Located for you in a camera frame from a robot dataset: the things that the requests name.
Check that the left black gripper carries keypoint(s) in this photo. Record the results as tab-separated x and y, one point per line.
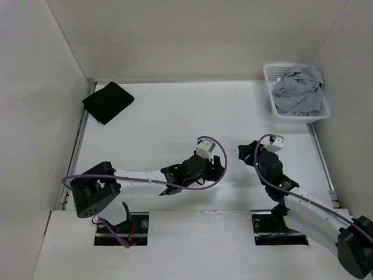
215	170

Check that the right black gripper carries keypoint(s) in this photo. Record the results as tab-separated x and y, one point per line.
244	150

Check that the grey tank top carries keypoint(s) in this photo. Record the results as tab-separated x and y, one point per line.
299	92

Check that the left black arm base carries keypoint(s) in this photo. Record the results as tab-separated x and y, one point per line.
123	222

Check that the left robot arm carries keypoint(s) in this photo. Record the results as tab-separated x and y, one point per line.
95	190

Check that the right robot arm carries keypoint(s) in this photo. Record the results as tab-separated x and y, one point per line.
349	239

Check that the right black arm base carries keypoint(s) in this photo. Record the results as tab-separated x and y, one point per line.
271	222

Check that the folded black tank top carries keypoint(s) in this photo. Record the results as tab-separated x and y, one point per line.
106	103

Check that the white plastic laundry basket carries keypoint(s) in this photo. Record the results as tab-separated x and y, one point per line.
274	71

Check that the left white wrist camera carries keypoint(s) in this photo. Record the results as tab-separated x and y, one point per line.
204	148

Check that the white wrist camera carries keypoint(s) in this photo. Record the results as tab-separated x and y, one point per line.
276	143
204	148

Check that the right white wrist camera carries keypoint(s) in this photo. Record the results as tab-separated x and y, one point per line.
276	143

